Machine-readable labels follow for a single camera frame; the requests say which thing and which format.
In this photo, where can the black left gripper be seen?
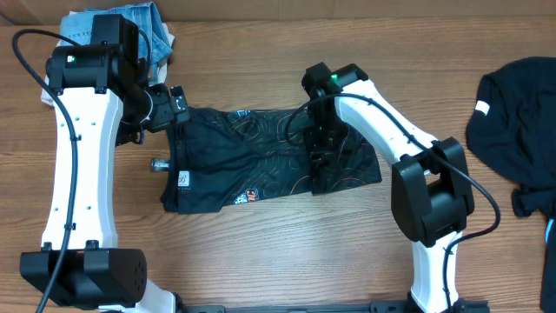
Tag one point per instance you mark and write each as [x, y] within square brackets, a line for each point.
[166, 116]

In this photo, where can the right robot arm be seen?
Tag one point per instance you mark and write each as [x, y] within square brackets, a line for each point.
[430, 197]

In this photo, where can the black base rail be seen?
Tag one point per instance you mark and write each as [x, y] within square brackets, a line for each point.
[295, 309]

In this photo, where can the black garment pile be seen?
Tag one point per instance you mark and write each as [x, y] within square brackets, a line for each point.
[512, 130]

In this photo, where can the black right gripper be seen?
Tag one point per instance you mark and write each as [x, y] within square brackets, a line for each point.
[321, 154]

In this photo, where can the folded blue denim jeans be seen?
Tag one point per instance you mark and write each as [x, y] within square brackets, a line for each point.
[78, 27]

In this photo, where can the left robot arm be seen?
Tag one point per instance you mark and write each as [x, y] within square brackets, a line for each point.
[102, 99]

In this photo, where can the black patterned sports jersey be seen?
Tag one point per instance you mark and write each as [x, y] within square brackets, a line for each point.
[220, 158]

